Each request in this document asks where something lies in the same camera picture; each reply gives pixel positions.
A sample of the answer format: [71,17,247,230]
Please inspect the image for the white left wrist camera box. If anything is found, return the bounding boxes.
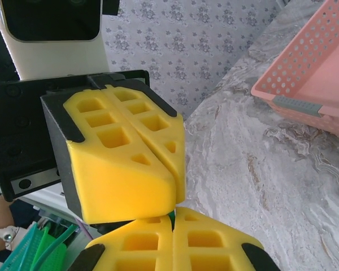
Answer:
[0,0,108,82]

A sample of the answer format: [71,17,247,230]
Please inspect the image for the bright green mesh tray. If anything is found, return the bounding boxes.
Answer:
[31,225,68,271]

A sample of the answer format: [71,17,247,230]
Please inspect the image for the pink perforated plastic basket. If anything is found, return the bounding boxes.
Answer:
[250,0,339,139]

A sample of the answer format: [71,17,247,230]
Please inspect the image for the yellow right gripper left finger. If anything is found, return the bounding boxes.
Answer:
[73,216,175,271]

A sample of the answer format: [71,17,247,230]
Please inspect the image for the person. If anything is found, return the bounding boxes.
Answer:
[0,196,43,255]

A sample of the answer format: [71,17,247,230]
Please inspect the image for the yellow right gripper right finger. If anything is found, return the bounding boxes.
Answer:
[172,207,280,271]

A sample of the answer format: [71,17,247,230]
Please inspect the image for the teal mesh tray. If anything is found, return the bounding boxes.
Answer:
[0,222,47,271]

